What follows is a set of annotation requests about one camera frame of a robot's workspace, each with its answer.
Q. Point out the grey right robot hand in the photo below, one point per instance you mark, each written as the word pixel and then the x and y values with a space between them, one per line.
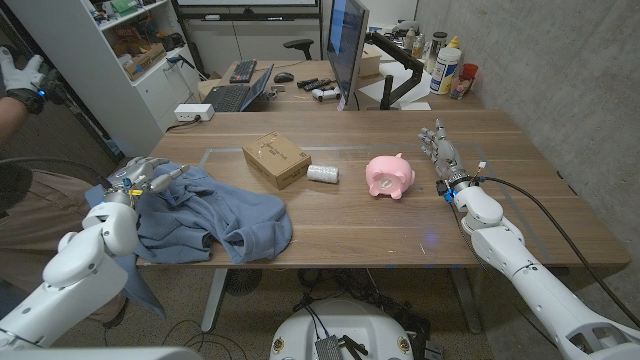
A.
pixel 446 155

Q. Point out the white gloved person hand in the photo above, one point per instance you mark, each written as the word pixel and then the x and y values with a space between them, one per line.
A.
pixel 17 75

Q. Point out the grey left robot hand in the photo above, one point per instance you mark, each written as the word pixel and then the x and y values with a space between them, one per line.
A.
pixel 130 180

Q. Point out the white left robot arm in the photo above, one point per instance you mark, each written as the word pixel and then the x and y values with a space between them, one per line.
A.
pixel 80 265

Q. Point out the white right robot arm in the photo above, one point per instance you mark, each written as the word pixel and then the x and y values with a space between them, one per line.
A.
pixel 510 247

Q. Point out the person bare forearm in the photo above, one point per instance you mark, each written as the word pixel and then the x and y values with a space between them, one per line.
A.
pixel 10 120

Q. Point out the pink plastic piggy bank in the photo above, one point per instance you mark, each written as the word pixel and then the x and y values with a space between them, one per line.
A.
pixel 390 175

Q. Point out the blue hoodie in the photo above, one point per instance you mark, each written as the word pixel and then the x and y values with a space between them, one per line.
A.
pixel 225 215

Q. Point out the plain tan cardboard box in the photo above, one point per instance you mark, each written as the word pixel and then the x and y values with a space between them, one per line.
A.
pixel 372 60

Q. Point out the open cardboard box with clutter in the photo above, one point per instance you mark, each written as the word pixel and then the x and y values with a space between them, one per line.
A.
pixel 145 60

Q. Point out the white thread spool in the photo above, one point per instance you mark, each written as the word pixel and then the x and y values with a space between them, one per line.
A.
pixel 322 174

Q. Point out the small brown cardboard box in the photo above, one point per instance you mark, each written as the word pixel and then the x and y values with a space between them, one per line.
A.
pixel 277 157

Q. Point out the black wrist tracker band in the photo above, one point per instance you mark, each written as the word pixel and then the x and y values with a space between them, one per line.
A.
pixel 27 99

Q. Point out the clear glass cup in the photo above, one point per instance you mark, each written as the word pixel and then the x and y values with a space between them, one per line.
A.
pixel 461 87

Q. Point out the white shelf cabinet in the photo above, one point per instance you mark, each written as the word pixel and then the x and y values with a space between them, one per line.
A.
pixel 100 90

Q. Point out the white wipes canister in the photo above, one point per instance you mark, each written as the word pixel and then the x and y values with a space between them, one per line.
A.
pixel 444 70

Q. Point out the white paper sheets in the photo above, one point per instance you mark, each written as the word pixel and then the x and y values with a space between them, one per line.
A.
pixel 395 85

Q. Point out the red cup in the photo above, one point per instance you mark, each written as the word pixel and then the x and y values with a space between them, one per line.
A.
pixel 470 71

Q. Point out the white power strip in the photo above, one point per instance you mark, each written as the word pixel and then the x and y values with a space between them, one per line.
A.
pixel 192 112

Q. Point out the seated person tan trousers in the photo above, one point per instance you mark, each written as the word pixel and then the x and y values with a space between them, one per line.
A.
pixel 45 220

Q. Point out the dark lid jar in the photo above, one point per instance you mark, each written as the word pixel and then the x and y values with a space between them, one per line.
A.
pixel 436 50

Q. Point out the yellow cap bottle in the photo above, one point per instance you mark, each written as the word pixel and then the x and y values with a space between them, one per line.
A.
pixel 454 42

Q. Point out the black laptop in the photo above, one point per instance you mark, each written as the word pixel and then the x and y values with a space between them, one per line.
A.
pixel 230 97

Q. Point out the white game controller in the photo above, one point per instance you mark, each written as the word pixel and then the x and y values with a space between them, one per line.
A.
pixel 326 93

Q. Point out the black remote control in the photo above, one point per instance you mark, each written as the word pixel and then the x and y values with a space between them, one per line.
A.
pixel 322 84
pixel 307 82

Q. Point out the grey metal table leg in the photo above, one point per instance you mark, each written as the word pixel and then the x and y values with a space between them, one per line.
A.
pixel 214 300
pixel 466 300

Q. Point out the large computer monitor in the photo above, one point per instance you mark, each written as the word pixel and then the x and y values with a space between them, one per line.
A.
pixel 345 45

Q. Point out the black floor fan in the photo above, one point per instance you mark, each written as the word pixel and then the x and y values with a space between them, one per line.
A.
pixel 242 281

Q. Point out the wooden office desk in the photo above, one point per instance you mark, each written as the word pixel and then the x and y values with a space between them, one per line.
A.
pixel 300 102

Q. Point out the black keyboard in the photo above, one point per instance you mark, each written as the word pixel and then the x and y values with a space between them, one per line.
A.
pixel 243 71

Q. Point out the black computer mouse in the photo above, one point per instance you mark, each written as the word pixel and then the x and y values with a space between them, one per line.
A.
pixel 284 77

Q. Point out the black office chair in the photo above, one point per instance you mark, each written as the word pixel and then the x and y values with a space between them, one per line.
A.
pixel 299 45

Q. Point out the white robot torso base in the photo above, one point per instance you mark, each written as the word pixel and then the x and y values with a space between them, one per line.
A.
pixel 345 325

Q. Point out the whiteboard with black frame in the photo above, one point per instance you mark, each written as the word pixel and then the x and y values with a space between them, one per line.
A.
pixel 250 16

